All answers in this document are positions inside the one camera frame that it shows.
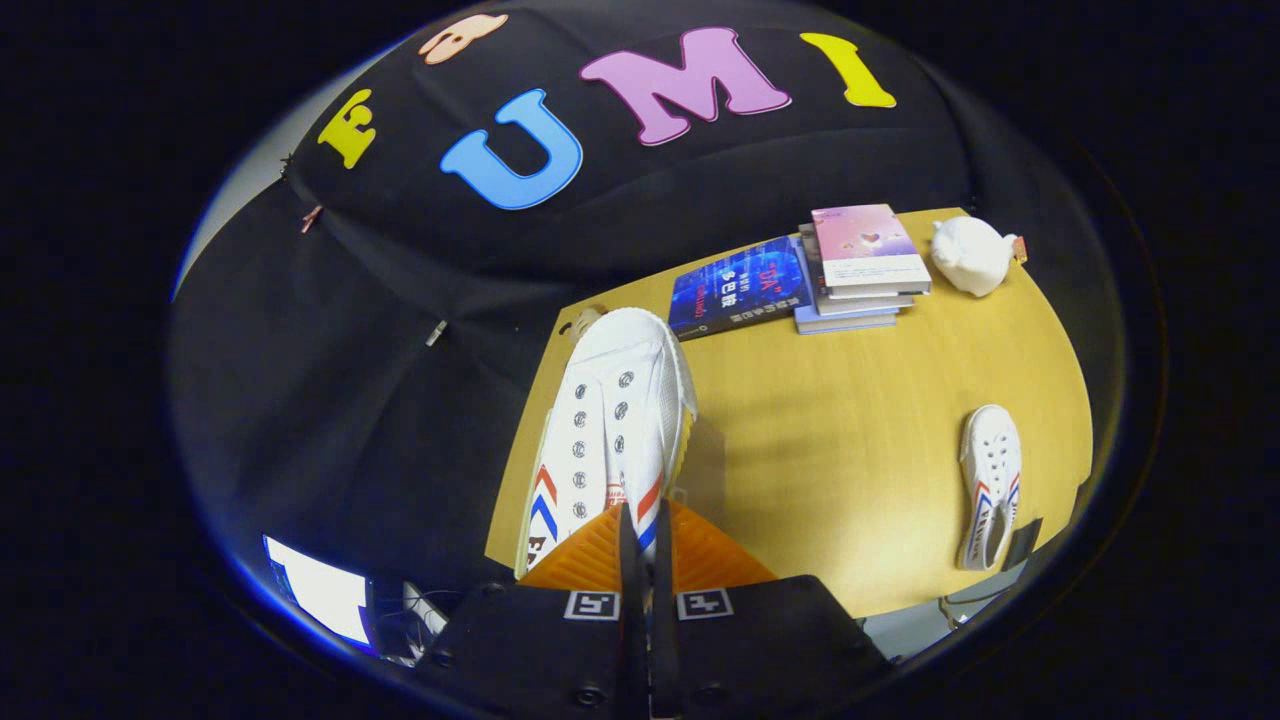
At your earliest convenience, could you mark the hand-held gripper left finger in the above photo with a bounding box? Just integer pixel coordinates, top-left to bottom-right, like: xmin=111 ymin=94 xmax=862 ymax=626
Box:
xmin=413 ymin=502 xmax=648 ymax=720

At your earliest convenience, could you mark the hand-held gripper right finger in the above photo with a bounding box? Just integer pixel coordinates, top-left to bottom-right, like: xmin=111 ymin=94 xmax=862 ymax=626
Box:
xmin=650 ymin=499 xmax=893 ymax=720

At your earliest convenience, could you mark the white canvas shoe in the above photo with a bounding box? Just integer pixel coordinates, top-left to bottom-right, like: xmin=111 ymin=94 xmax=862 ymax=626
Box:
xmin=515 ymin=307 xmax=699 ymax=581
xmin=957 ymin=404 xmax=1024 ymax=573

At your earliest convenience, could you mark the bright computer screen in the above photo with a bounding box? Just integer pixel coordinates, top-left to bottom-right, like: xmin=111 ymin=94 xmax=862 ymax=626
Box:
xmin=263 ymin=535 xmax=376 ymax=651

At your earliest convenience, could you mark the black backdrop cloth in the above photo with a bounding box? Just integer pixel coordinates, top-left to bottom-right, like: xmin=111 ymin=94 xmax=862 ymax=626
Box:
xmin=165 ymin=0 xmax=1136 ymax=646

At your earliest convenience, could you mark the light blue book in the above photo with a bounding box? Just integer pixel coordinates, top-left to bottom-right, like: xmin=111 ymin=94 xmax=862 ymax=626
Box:
xmin=793 ymin=235 xmax=899 ymax=335

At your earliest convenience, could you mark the grey book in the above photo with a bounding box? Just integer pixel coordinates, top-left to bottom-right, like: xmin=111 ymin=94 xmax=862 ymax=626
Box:
xmin=800 ymin=225 xmax=916 ymax=318

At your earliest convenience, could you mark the dark blue book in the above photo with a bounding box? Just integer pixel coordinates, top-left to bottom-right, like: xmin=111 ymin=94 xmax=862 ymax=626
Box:
xmin=668 ymin=235 xmax=816 ymax=343

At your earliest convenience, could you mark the pink cover book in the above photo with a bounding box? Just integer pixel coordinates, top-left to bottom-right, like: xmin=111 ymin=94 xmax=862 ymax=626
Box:
xmin=810 ymin=204 xmax=933 ymax=299

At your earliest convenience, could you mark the white plush toy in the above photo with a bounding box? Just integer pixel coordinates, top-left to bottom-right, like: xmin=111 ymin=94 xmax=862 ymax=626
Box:
xmin=932 ymin=215 xmax=1029 ymax=298

